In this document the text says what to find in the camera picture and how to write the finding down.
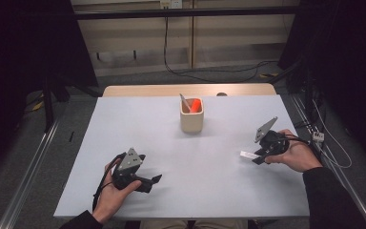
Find black curtain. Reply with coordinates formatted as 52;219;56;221
0;0;100;180
277;0;366;175

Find person's left hand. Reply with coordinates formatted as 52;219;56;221
91;157;143;225

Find white eraser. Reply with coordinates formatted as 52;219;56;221
239;150;260;161

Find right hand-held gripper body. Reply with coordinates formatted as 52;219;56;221
254;115;291;157

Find white wall socket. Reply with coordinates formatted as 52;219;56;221
159;0;184;10

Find black horizontal bar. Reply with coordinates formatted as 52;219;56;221
73;5;300;21

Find aluminium floor rail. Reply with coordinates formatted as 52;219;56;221
0;116;62;229
290;94;366;229

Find silver pen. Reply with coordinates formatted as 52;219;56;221
178;93;192;114

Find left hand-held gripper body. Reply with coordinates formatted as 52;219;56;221
111;146;148;193

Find long black floor cable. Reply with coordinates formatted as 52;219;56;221
163;15;279;84

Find white cable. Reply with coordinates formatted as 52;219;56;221
310;98;354;170

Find orange highlighter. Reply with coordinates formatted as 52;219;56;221
188;97;202;115

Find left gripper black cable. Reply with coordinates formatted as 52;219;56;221
91;152;128;213

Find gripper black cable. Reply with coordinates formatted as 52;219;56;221
91;152;128;213
278;133;324;167

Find beige square pen holder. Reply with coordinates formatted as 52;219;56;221
179;96;205;135

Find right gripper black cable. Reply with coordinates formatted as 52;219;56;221
278;133;324;167

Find person's right hand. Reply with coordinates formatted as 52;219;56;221
264;128;324;174

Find wooden desk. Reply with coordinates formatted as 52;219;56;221
102;83;277;98

